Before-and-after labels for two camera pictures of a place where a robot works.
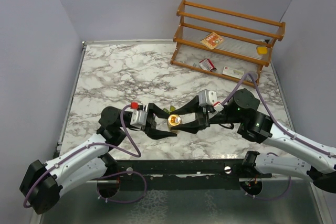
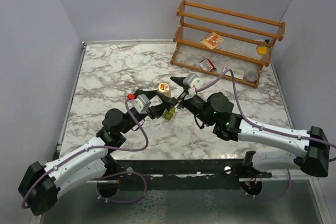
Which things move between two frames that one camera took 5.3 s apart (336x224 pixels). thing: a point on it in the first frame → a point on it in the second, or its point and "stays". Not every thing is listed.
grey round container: (254, 75) stays
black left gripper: (150, 128) → (157, 110)
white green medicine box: (235, 73) stays
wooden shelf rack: (228, 44) stays
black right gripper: (201, 115) → (170, 102)
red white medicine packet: (207, 65) stays
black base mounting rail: (183, 174) stays
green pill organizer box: (171, 108) stays
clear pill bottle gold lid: (173, 119) → (164, 88)
